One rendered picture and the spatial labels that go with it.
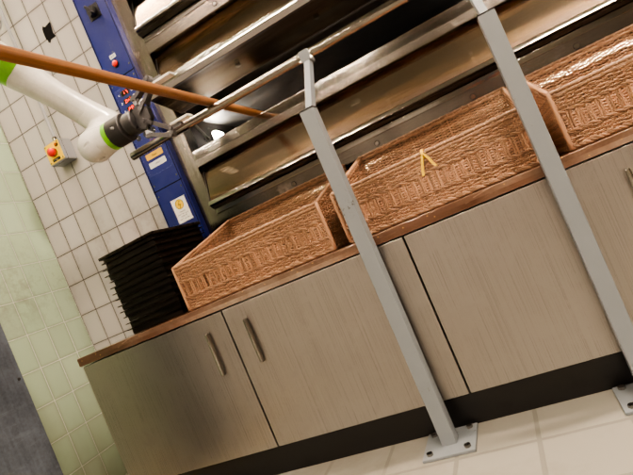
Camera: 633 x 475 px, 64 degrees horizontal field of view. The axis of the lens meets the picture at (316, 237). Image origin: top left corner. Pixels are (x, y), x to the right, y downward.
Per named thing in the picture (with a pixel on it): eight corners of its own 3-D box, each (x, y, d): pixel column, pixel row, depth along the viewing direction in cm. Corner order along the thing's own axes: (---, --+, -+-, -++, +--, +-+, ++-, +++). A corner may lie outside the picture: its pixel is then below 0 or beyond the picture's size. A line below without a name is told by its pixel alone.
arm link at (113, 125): (108, 146, 157) (97, 119, 157) (133, 148, 168) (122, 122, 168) (122, 138, 155) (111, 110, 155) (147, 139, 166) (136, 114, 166)
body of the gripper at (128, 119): (131, 114, 164) (153, 101, 161) (141, 139, 164) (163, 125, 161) (115, 112, 157) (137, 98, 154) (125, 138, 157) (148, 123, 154)
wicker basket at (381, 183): (385, 226, 190) (356, 157, 190) (539, 161, 169) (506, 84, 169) (347, 246, 145) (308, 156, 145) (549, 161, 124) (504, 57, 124)
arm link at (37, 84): (2, 93, 161) (13, 66, 155) (18, 77, 170) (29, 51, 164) (111, 154, 176) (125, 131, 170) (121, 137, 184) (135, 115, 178)
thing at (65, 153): (63, 167, 237) (55, 147, 237) (78, 157, 234) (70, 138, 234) (50, 167, 230) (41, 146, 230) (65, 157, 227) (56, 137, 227)
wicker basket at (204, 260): (252, 282, 210) (226, 220, 211) (376, 230, 190) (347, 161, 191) (186, 313, 165) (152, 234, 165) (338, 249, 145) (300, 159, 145)
